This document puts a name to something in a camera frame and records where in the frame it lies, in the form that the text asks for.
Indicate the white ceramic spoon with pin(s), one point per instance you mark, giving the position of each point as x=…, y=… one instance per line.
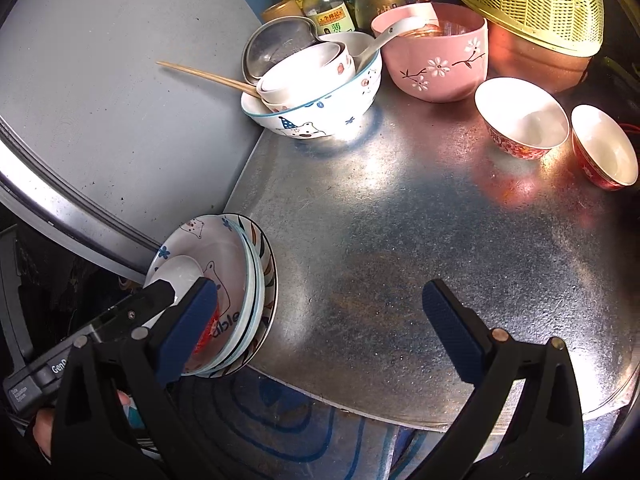
x=372, y=45

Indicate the pink floral bowl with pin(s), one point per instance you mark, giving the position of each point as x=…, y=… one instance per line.
x=430, y=62

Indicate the large white bear print bowl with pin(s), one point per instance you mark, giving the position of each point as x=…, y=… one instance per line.
x=325, y=115

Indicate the wooden chopstick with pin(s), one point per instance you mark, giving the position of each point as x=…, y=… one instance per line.
x=220, y=82
x=200, y=74

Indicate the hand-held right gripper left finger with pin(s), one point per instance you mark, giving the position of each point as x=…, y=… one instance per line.
x=195, y=325

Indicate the white bear print plate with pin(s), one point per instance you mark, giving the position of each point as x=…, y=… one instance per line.
x=251, y=285
x=260, y=291
x=220, y=255

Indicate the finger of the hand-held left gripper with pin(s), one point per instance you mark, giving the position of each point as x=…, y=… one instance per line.
x=150, y=302

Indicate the person's left hand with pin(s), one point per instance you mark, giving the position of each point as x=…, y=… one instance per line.
x=42, y=432

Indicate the small white bowl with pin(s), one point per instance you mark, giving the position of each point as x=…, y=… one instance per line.
x=349, y=62
x=300, y=67

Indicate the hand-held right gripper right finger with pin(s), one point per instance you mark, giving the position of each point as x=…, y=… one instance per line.
x=450, y=330

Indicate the metal strainer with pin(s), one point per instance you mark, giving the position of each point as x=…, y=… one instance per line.
x=280, y=40

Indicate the gold lid jar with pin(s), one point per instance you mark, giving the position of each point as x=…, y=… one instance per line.
x=282, y=10

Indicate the striped plate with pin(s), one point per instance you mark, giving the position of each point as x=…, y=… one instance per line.
x=270, y=265

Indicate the copper coloured basin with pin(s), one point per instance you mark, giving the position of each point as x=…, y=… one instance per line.
x=535, y=67

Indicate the yellow mesh food cover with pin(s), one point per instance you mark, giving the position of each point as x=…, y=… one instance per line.
x=540, y=0

